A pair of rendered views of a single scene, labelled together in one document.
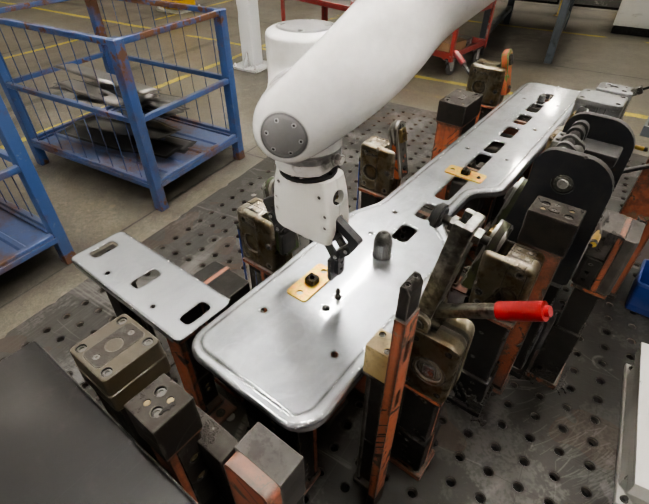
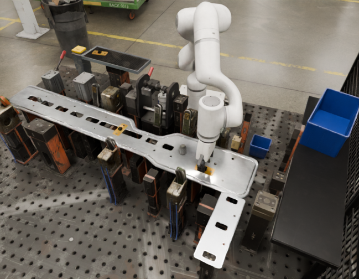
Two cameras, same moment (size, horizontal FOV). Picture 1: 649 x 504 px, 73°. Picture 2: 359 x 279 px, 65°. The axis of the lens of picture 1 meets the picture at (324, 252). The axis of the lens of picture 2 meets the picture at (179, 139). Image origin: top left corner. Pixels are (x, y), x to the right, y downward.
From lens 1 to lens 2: 115 cm
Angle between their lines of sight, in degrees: 70
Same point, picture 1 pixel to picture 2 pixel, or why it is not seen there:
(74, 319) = not seen: outside the picture
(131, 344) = (264, 195)
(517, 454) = not seen: hidden behind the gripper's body
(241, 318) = (228, 185)
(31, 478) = (305, 206)
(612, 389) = not seen: hidden behind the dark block
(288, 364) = (240, 168)
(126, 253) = (208, 243)
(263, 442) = (297, 127)
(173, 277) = (217, 215)
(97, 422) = (285, 200)
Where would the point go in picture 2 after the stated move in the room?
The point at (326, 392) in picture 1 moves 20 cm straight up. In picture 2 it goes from (245, 158) to (254, 125)
